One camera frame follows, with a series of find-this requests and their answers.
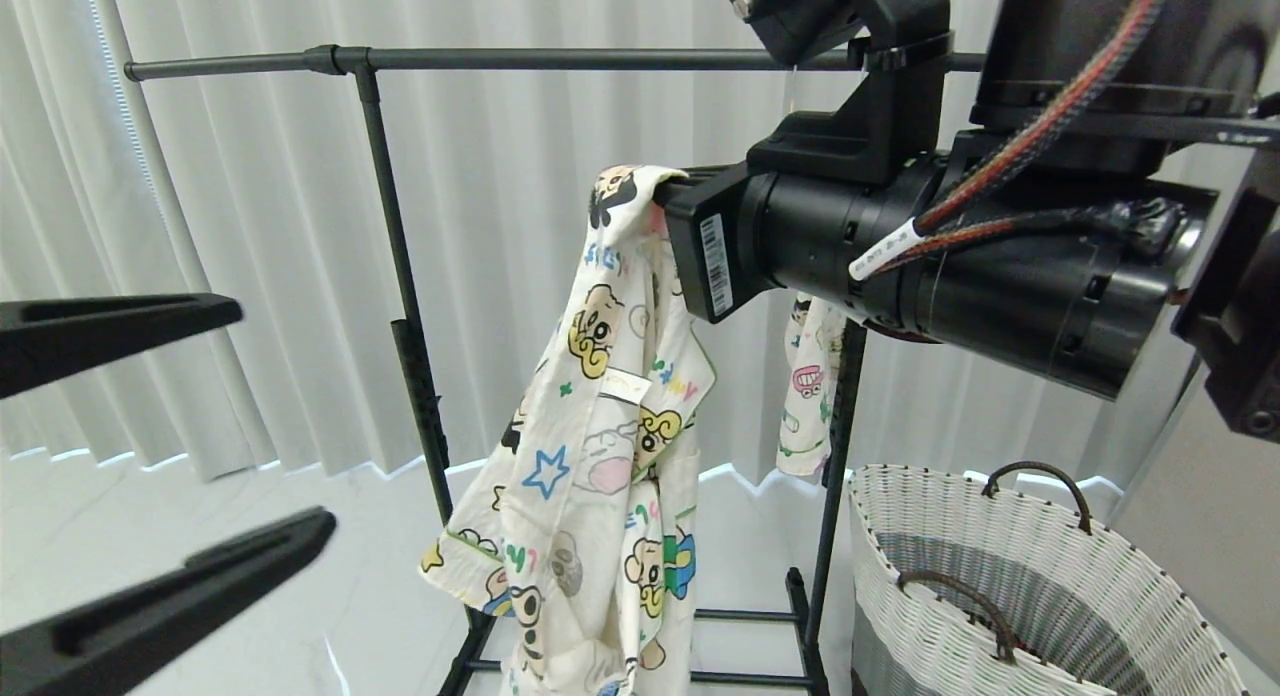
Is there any cream printed garment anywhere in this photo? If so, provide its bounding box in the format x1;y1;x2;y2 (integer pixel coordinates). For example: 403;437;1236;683
420;164;717;696
775;294;849;479

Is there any black clothes rack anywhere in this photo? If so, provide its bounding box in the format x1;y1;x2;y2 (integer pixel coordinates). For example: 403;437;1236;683
125;44;986;696

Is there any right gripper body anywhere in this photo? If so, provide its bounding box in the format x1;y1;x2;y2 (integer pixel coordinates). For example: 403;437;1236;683
655;161;1216;402

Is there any white laundry basket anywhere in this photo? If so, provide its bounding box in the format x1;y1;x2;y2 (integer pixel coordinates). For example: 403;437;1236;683
848;461;1247;696

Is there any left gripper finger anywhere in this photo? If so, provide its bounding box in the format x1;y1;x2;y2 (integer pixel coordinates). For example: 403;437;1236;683
0;294;244;402
0;506;338;696

